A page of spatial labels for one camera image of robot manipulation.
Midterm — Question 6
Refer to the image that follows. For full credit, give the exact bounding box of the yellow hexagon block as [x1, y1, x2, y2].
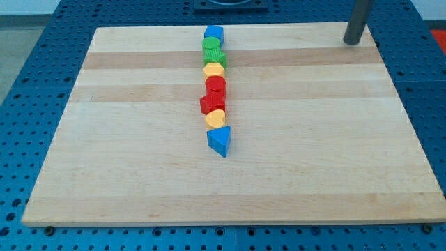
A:
[203, 63, 225, 79]

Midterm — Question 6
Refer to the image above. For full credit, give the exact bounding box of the blue triangle block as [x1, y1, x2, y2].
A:
[206, 126, 231, 158]

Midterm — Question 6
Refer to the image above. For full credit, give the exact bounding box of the green cylinder block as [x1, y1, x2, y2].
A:
[201, 36, 221, 51]

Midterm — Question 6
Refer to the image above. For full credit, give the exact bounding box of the yellow heart block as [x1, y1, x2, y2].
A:
[205, 109, 226, 130]

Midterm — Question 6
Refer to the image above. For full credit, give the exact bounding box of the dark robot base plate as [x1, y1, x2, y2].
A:
[194, 0, 269, 12]

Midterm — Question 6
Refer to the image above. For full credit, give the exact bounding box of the green star block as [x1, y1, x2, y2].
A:
[203, 48, 227, 68]

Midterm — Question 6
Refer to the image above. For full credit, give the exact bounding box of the light wooden board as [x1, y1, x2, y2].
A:
[22, 22, 445, 227]

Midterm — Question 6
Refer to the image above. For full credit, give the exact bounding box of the blue cube block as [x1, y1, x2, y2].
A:
[203, 25, 224, 46]

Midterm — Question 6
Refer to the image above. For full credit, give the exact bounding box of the red star block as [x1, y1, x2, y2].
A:
[199, 93, 226, 115]

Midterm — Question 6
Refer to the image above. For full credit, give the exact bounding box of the red cylinder block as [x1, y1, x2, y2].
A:
[205, 75, 226, 98]

